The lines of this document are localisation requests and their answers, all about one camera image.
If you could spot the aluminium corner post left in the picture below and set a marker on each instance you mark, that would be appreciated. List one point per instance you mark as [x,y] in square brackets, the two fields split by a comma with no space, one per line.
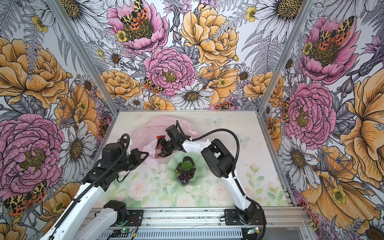
[76,41]

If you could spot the green wavy fruit plate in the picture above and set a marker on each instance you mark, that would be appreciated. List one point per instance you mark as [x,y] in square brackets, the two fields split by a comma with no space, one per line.
[199,163]

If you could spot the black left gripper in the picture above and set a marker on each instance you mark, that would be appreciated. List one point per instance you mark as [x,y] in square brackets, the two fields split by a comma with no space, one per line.
[136,153]

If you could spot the green circuit board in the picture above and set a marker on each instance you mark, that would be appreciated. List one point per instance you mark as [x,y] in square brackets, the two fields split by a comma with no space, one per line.
[255,230]

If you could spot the aluminium corner post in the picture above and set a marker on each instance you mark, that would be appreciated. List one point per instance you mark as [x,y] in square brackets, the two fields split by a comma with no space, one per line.
[76,41]
[291,40]

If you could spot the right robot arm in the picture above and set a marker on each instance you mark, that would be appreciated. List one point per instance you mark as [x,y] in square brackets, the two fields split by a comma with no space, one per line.
[221,163]

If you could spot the dark avocado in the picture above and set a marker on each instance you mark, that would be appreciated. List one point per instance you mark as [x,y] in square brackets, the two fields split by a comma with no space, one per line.
[188,159]

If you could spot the dark brown mangosteen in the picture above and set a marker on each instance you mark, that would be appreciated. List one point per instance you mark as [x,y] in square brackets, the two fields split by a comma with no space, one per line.
[185,166]

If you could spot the dark purple grape bunch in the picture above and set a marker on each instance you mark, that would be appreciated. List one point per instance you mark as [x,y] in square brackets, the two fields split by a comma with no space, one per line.
[185,177]

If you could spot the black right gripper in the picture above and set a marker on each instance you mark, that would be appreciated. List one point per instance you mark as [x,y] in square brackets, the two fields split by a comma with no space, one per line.
[166,153]

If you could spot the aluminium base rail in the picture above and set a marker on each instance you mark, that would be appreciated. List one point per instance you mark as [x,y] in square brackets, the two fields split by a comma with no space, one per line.
[172,218]

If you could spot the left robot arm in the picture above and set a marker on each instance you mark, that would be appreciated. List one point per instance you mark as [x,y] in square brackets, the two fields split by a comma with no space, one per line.
[115,158]

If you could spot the white vented cable duct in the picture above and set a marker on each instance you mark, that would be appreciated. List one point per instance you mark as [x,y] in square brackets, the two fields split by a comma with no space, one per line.
[174,234]

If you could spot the aluminium corner post right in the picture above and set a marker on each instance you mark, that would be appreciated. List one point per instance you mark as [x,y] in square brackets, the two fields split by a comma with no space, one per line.
[291,40]

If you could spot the pink plastic bag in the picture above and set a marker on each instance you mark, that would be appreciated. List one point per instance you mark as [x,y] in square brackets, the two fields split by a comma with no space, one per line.
[145,138]

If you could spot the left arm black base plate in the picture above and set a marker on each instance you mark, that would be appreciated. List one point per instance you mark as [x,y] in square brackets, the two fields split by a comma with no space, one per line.
[132,218]

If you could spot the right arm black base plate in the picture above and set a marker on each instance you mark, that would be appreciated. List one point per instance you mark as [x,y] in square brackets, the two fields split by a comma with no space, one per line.
[249,217]

